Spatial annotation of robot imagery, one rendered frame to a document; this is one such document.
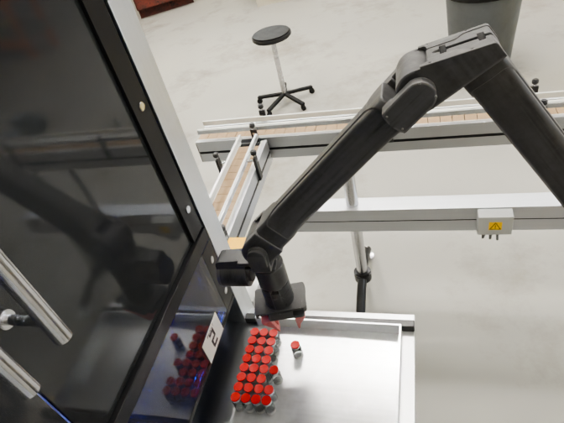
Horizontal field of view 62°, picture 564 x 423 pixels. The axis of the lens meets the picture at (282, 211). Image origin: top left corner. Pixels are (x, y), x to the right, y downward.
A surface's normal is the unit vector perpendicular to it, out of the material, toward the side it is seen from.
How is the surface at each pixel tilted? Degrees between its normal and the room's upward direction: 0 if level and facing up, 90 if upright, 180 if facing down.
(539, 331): 0
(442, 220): 90
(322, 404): 0
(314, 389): 0
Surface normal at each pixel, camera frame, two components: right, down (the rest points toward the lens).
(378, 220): -0.20, 0.67
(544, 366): -0.21, -0.74
